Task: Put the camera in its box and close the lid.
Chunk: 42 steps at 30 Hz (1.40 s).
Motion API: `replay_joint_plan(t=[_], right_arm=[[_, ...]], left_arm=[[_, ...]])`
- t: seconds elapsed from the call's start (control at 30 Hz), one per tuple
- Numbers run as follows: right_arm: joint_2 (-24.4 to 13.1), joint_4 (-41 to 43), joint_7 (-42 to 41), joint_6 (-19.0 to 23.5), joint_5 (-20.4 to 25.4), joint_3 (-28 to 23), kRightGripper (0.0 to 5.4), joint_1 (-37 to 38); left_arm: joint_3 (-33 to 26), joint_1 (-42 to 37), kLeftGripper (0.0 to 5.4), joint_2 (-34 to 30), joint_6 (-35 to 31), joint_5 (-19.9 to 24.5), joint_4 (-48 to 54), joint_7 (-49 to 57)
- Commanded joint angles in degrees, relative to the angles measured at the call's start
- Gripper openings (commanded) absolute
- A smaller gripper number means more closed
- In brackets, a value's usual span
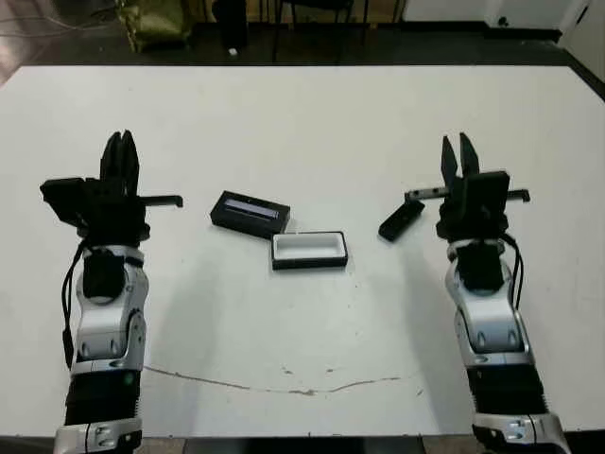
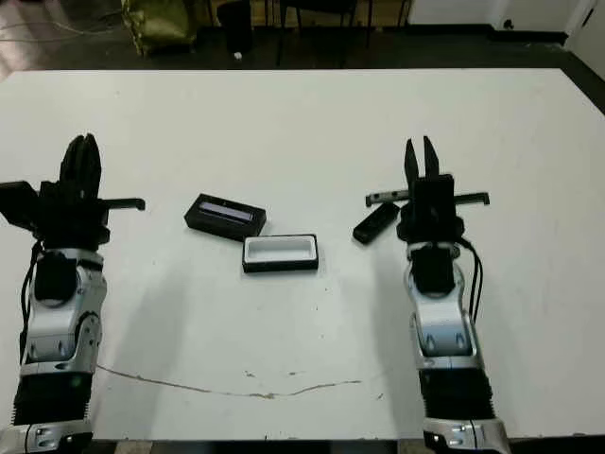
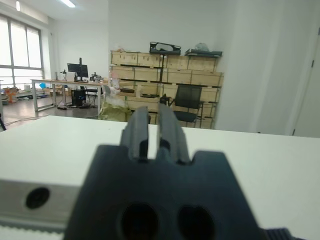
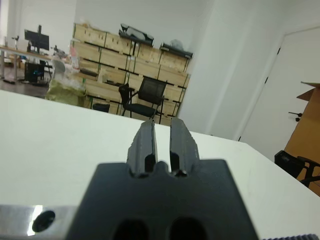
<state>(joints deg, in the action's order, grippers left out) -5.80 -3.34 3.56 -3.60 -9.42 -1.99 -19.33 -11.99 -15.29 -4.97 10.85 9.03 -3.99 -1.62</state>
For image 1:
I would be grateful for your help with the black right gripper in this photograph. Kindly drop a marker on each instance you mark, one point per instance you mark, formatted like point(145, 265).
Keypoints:
point(472, 229)

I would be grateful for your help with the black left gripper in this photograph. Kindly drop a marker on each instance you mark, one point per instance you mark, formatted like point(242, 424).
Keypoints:
point(115, 215)

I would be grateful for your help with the slim black camera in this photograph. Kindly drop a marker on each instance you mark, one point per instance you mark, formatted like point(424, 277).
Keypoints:
point(401, 221)

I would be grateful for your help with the black box lid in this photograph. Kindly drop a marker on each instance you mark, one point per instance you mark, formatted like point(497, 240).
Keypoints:
point(249, 213)

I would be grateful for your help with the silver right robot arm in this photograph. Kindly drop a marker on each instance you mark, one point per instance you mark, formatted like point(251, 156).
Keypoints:
point(491, 326)

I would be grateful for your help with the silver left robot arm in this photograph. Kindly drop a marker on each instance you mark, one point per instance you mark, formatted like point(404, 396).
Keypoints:
point(101, 326)

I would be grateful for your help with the black box with white insert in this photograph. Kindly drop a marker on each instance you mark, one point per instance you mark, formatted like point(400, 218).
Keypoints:
point(309, 248)

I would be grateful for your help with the olive gold bag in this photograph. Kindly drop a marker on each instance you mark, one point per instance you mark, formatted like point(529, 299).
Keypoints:
point(158, 23)

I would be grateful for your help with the black chair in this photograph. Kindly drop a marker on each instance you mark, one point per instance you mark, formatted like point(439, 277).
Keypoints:
point(309, 7)

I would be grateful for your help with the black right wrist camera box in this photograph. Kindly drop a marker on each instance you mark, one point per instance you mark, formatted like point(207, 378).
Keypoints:
point(489, 194)

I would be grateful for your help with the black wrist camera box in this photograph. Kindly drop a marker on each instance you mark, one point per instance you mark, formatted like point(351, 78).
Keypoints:
point(61, 196)
point(489, 194)

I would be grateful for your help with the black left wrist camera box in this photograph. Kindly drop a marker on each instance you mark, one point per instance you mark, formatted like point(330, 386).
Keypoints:
point(61, 196)

